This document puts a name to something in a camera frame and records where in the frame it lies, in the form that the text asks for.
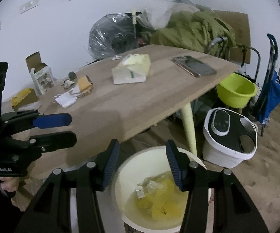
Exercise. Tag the white plastic bucket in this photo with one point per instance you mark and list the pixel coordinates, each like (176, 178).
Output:
(125, 199)

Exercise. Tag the orange sponge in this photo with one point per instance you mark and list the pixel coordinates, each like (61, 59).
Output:
(84, 84)

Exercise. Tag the open white printed carton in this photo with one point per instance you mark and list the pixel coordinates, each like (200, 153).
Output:
(40, 76)

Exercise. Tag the grey smartphone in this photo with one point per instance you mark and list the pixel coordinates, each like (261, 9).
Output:
(193, 65)

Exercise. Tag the white foot bath appliance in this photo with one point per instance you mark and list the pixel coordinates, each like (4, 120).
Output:
(229, 136)

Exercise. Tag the brown cardboard sheet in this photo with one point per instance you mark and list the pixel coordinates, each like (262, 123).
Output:
(238, 29)

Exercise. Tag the person's left hand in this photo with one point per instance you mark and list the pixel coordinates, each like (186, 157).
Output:
(10, 185)

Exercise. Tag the small white paper scrap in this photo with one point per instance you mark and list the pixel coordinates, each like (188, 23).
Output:
(116, 57)

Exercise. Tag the plastic-wrapped black fan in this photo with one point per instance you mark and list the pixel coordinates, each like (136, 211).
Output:
(110, 37)

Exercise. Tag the dark green crumpled lump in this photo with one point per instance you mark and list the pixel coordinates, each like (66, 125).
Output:
(72, 74)

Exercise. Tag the white double wall socket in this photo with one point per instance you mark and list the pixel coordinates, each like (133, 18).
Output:
(29, 4)

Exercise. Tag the olive green cloth pile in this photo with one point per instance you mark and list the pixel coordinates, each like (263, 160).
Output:
(193, 29)

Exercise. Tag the white folded napkin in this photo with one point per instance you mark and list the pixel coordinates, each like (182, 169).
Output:
(65, 100)

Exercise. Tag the blue shopping trolley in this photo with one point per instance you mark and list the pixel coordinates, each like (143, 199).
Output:
(271, 87)

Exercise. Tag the yellow packet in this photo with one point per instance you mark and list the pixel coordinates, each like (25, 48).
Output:
(21, 96)

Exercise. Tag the pale green fly swatter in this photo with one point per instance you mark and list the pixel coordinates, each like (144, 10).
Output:
(134, 17)

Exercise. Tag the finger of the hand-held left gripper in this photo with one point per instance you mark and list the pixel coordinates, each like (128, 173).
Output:
(55, 140)
(52, 120)

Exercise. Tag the yellow plastic bag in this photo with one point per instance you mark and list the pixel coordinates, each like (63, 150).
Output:
(163, 199)

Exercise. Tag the white printed plastic bag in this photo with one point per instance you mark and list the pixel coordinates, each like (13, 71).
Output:
(157, 14)

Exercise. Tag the cream table leg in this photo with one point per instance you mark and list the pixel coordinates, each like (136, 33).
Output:
(188, 126)

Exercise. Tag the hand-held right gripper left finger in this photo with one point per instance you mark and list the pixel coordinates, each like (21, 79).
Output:
(109, 165)

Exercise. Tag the soft tissue pack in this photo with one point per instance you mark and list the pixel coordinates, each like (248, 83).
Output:
(130, 69)

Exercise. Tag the brown cardboard tray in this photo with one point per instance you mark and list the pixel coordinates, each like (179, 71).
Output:
(25, 99)

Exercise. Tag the metal chair frame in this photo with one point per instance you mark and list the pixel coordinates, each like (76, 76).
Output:
(217, 41)

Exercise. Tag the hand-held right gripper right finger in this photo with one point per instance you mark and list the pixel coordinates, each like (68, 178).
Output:
(176, 167)

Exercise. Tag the lime green plastic basin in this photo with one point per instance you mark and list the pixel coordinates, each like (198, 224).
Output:
(237, 92)

